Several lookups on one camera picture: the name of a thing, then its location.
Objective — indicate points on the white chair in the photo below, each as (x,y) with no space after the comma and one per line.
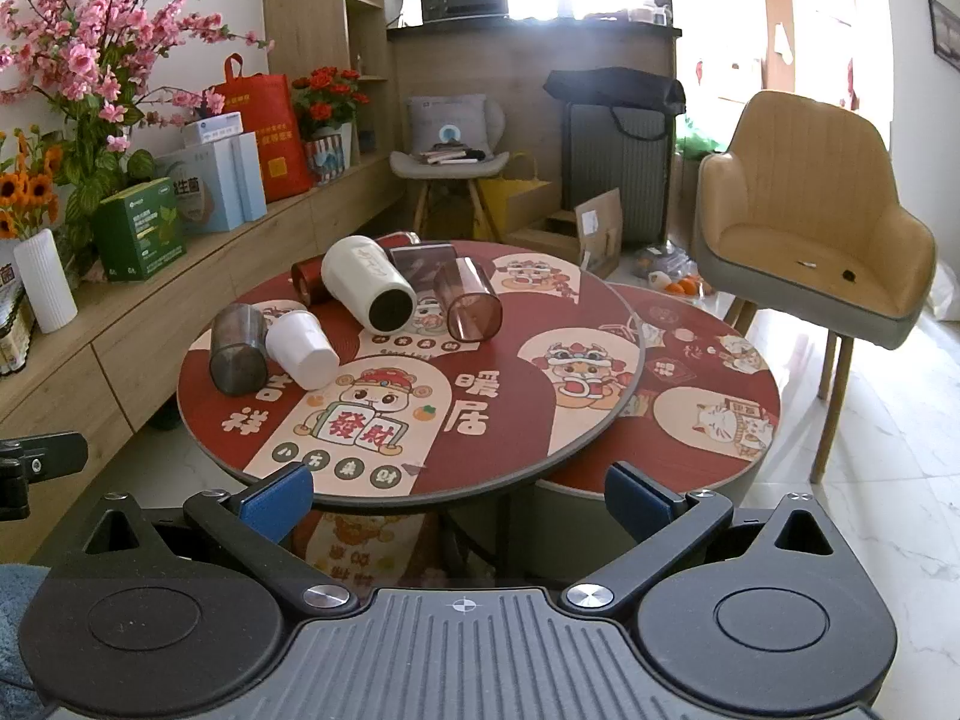
(442,172)

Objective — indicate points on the red flower pot plant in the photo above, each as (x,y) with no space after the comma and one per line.
(326,101)

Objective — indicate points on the grey suitcase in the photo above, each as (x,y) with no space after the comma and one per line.
(615,180)

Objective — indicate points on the wooden sideboard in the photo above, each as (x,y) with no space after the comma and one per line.
(135,330)

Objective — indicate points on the yellow paper bag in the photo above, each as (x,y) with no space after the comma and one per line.
(517,199)

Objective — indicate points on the black bag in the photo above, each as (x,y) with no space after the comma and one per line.
(611,90)

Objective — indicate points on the white ribbed vase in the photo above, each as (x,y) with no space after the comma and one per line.
(46,281)

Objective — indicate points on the dark kettle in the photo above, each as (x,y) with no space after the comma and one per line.
(662,7)

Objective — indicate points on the tall white cup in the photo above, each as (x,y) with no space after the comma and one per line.
(364,274)

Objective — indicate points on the white paper cup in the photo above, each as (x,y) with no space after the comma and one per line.
(300,349)

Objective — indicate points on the red-brown cup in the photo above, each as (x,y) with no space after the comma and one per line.
(397,239)

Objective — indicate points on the large white blue box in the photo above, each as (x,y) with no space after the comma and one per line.
(217,184)

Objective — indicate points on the stack of books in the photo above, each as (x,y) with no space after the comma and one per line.
(450,155)

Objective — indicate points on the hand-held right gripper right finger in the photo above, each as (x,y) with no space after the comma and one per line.
(637,499)

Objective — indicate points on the dark brown cup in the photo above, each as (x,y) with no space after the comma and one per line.
(307,281)

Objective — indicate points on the brown transparent cup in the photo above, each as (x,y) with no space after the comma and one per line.
(420,262)
(469,300)

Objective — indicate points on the pile of oranges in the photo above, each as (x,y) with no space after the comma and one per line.
(686,286)

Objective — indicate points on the blue cloth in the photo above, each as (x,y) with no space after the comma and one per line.
(16,615)

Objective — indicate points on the wooden shelf unit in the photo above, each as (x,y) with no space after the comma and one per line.
(307,7)

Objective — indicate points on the wooden bar counter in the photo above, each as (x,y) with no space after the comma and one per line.
(517,60)

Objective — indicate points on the green box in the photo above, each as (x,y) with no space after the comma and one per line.
(139,232)

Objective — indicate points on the green plastic bag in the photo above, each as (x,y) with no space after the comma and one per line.
(697,139)

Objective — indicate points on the cardboard box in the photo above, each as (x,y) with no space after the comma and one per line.
(600,229)

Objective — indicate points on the pink blossom branches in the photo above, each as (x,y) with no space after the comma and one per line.
(90,37)

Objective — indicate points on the low round red printed table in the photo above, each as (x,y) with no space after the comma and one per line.
(697,390)

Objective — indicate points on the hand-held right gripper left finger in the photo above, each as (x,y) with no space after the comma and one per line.
(276,501)

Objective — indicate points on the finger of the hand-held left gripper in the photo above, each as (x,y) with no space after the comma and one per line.
(56,454)

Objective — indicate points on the small white box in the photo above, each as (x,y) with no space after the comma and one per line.
(214,127)

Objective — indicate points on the sunflower bouquet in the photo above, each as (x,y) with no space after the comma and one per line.
(26,191)

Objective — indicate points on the grey cushion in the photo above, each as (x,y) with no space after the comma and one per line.
(446,120)

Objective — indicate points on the grey transparent cup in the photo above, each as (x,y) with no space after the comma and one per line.
(238,349)

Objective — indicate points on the orange tote bag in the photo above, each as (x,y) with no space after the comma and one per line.
(270,135)

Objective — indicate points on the tan armchair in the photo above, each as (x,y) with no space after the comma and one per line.
(795,195)

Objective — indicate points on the framed wall picture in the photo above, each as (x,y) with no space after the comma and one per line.
(945,30)

